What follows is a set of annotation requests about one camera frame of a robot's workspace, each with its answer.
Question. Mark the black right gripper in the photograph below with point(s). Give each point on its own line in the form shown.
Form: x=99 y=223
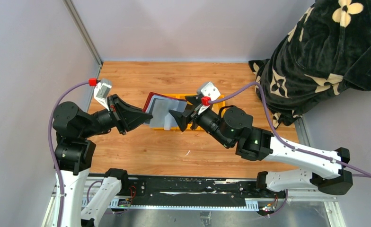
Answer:
x=183 y=118

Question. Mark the yellow bin with black holder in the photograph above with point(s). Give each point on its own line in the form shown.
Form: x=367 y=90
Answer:
x=185 y=100

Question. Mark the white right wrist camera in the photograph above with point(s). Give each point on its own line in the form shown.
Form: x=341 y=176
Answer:
x=209 y=93

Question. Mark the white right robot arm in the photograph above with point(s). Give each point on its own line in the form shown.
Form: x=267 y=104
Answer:
x=232 y=127

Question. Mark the white cards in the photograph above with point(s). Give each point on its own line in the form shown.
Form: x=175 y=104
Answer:
x=159 y=108

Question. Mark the black floral blanket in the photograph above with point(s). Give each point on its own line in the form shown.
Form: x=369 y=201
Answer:
x=326 y=53

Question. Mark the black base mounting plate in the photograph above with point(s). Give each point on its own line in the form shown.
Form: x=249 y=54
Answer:
x=177 y=191

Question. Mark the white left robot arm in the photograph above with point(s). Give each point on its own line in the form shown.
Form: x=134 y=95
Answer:
x=74 y=153

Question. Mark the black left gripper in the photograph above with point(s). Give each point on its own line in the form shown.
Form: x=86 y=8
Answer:
x=125 y=116

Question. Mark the red leather card holder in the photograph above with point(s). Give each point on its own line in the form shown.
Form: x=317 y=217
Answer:
x=155 y=95

